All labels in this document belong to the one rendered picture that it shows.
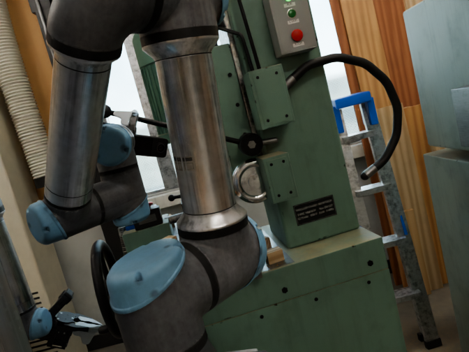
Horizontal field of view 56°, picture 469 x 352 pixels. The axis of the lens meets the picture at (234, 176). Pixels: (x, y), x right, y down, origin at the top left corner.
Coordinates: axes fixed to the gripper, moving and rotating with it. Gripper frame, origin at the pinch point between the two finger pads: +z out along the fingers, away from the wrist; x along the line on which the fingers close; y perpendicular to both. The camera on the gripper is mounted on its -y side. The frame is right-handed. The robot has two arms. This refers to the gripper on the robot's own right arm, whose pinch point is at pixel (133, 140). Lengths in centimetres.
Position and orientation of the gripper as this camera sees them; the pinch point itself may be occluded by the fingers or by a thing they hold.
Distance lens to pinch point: 116.9
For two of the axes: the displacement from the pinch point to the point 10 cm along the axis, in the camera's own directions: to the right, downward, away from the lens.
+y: -9.7, -1.6, -1.7
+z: -1.6, -1.1, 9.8
